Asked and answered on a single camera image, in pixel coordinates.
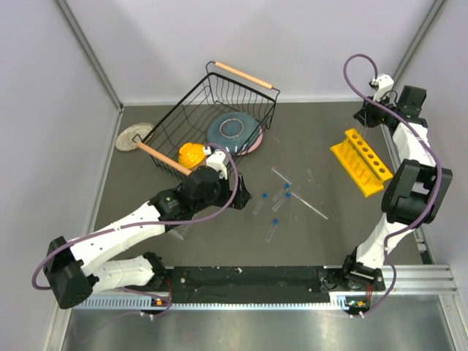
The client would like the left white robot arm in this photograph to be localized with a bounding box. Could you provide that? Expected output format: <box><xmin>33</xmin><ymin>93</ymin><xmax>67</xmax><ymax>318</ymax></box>
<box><xmin>42</xmin><ymin>166</ymin><xmax>252</xmax><ymax>309</ymax></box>

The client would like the clear acrylic tube rack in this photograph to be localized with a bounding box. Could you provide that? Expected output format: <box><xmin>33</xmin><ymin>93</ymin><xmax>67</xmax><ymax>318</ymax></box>
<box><xmin>168</xmin><ymin>221</ymin><xmax>193</xmax><ymax>241</ymax></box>

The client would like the long glass test tube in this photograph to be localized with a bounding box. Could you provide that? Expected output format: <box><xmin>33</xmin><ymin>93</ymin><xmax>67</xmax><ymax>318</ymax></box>
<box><xmin>289</xmin><ymin>189</ymin><xmax>328</xmax><ymax>220</ymax></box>

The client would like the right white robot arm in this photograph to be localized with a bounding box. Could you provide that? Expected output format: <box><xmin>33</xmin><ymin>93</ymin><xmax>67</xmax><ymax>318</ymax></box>
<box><xmin>341</xmin><ymin>86</ymin><xmax>453</xmax><ymax>290</ymax></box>

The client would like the woven round coaster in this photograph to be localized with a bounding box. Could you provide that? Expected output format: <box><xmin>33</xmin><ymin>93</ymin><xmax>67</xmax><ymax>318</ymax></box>
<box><xmin>115</xmin><ymin>122</ymin><xmax>154</xmax><ymax>152</ymax></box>

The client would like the blue capped tube lower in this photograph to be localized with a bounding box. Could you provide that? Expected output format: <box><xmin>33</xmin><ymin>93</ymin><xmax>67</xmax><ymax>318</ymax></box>
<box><xmin>265</xmin><ymin>218</ymin><xmax>279</xmax><ymax>242</ymax></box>

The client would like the yellow test tube rack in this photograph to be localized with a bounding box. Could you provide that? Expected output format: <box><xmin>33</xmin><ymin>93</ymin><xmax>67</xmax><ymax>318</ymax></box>
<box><xmin>331</xmin><ymin>128</ymin><xmax>393</xmax><ymax>197</ymax></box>

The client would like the short glass test tube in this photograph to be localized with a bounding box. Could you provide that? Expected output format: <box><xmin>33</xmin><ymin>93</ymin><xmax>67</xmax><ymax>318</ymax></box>
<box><xmin>271</xmin><ymin>167</ymin><xmax>292</xmax><ymax>184</ymax></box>

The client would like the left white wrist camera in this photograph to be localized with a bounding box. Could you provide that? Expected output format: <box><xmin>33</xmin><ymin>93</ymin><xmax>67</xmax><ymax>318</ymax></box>
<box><xmin>203</xmin><ymin>146</ymin><xmax>228</xmax><ymax>179</ymax></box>

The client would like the blue capped tube far left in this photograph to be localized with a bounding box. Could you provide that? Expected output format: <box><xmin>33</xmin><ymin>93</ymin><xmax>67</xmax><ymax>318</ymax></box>
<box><xmin>253</xmin><ymin>193</ymin><xmax>268</xmax><ymax>215</ymax></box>

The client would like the yellow and brown bowl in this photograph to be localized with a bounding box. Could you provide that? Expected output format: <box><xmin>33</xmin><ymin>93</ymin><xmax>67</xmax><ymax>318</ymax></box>
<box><xmin>178</xmin><ymin>143</ymin><xmax>205</xmax><ymax>170</ymax></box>

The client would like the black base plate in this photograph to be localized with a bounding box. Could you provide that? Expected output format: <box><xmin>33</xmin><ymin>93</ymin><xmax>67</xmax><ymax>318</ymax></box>
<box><xmin>124</xmin><ymin>265</ymin><xmax>385</xmax><ymax>304</ymax></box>

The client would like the blue ceramic plate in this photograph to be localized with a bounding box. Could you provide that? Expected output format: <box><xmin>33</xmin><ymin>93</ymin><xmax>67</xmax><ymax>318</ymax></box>
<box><xmin>206</xmin><ymin>112</ymin><xmax>262</xmax><ymax>155</ymax></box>

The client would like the pink plate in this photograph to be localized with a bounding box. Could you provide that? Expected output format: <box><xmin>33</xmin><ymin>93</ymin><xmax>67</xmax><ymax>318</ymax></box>
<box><xmin>236</xmin><ymin>128</ymin><xmax>263</xmax><ymax>156</ymax></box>

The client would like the black wire basket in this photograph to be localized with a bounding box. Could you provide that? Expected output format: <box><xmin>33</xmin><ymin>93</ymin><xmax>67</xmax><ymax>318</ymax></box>
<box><xmin>132</xmin><ymin>61</ymin><xmax>280</xmax><ymax>162</ymax></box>

